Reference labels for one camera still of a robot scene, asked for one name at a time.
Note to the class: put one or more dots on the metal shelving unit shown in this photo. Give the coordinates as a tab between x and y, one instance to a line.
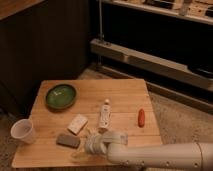
167	42

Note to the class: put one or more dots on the white rectangular sponge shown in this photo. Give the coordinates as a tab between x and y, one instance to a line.
77	124

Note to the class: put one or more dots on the wooden table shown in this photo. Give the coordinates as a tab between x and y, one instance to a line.
127	97

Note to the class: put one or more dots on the white plastic cup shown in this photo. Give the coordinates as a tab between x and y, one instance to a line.
24	131

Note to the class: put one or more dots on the red orange carrot toy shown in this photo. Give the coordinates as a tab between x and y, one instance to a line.
141	118

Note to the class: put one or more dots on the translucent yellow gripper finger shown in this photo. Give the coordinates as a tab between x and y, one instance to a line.
79	156
88	132

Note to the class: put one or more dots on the dark wooden cabinet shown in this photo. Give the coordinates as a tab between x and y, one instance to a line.
49	41

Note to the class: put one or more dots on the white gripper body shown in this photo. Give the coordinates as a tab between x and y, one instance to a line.
94	145

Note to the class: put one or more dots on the green ceramic bowl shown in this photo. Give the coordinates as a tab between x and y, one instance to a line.
60	97

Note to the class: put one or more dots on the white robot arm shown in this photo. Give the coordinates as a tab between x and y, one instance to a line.
113	146

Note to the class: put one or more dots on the white tube with cap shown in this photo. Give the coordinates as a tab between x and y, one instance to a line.
104	119

